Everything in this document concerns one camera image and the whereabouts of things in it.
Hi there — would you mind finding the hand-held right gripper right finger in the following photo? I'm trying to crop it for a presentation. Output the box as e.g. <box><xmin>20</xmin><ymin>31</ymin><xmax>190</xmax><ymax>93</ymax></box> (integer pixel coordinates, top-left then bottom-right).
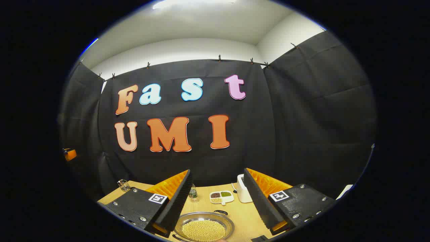
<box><xmin>243</xmin><ymin>168</ymin><xmax>337</xmax><ymax>236</ymax></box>

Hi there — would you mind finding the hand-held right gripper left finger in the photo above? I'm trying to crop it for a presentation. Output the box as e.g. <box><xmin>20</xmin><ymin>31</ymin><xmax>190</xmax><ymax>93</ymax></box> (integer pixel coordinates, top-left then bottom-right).
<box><xmin>105</xmin><ymin>169</ymin><xmax>194</xmax><ymax>238</ymax></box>

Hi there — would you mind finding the steel pot with black handles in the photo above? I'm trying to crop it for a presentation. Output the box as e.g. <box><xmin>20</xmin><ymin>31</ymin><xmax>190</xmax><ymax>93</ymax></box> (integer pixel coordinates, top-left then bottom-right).
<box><xmin>172</xmin><ymin>210</ymin><xmax>235</xmax><ymax>242</ymax></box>

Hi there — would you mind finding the white toaster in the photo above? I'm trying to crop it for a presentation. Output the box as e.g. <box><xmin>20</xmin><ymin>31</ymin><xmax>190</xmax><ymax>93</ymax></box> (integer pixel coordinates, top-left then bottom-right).
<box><xmin>236</xmin><ymin>174</ymin><xmax>253</xmax><ymax>203</ymax></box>

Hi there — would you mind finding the white divided dish of beans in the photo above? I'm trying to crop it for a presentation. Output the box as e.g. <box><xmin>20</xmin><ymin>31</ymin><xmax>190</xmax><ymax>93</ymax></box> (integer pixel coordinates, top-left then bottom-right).
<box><xmin>210</xmin><ymin>190</ymin><xmax>234</xmax><ymax>205</ymax></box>

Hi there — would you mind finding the pile of yellow soybeans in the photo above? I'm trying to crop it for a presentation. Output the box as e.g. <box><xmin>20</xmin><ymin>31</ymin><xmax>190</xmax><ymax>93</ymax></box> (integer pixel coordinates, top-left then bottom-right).
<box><xmin>181</xmin><ymin>220</ymin><xmax>226</xmax><ymax>242</ymax></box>

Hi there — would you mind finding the black backdrop cloth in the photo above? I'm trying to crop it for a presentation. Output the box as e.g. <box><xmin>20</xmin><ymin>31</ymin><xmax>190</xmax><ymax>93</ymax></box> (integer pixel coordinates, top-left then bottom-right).
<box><xmin>59</xmin><ymin>30</ymin><xmax>378</xmax><ymax>202</ymax></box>

